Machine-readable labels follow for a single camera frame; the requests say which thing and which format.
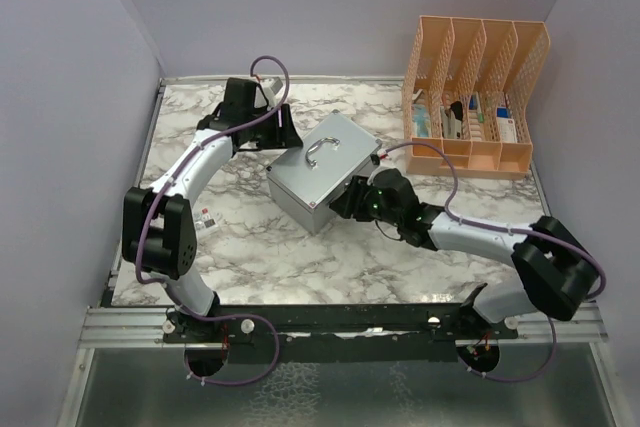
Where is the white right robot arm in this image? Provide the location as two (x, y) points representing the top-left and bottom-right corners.
(330, 169), (602, 338)

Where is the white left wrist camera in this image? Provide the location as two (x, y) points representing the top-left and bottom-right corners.
(254, 77), (284, 109)

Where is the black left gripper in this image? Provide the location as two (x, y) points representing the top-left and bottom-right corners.
(244, 103), (302, 150)

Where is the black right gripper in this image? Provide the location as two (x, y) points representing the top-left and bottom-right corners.
(331, 174), (402, 227)

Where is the grey metal first aid case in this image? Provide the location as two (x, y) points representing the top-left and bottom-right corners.
(267, 111), (381, 235)

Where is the peach plastic file organizer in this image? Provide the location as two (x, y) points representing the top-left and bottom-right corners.
(402, 16), (550, 180)

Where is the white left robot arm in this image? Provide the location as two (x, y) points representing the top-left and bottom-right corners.
(121, 78), (302, 342)

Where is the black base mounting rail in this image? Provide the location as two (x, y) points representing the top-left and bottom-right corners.
(163, 303), (517, 364)

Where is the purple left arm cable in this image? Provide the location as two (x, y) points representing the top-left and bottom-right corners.
(134, 55), (291, 288)

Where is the clear printed leaflet packet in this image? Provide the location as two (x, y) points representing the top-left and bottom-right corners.
(192, 207), (222, 242)

